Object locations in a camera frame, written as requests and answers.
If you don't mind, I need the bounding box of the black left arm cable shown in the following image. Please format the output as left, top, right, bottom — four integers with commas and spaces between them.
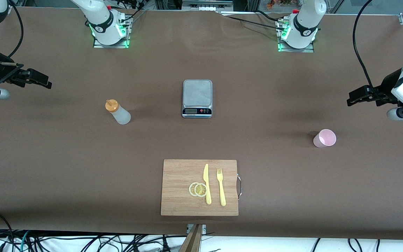
352, 0, 386, 95

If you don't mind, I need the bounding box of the teal floor cable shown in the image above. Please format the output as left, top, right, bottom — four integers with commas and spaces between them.
19, 230, 30, 252

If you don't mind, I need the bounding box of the yellow plastic knife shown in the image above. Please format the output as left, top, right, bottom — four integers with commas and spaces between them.
203, 163, 212, 205

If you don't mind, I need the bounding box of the wooden cutting board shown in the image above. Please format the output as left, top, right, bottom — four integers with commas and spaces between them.
161, 159, 242, 216

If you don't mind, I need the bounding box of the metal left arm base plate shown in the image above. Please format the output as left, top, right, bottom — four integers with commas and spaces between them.
278, 19, 314, 53

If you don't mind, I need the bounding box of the silver digital kitchen scale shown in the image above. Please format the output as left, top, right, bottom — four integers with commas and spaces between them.
182, 79, 213, 119

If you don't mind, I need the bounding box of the pink plastic cup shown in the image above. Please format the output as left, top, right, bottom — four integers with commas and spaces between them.
313, 129, 337, 148

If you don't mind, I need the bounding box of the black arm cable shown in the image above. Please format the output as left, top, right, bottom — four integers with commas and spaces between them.
352, 0, 386, 95
7, 0, 24, 58

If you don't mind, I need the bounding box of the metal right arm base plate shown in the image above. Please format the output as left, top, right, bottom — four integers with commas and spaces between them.
93, 16, 132, 49

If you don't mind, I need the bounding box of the clear orange-capped sauce bottle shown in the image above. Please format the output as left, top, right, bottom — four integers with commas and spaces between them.
105, 99, 131, 125

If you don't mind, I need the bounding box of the brown table cover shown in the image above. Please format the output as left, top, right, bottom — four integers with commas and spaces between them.
0, 6, 403, 240

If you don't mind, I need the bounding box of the black base power cable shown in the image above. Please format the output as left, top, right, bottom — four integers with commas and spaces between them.
219, 10, 288, 31

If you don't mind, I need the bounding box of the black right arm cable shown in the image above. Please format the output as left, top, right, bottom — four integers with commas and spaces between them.
7, 0, 24, 58

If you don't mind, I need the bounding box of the wooden post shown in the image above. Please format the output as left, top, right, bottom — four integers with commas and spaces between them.
179, 224, 204, 252

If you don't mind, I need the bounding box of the yellow plastic fork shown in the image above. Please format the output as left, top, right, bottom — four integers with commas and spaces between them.
217, 168, 226, 207

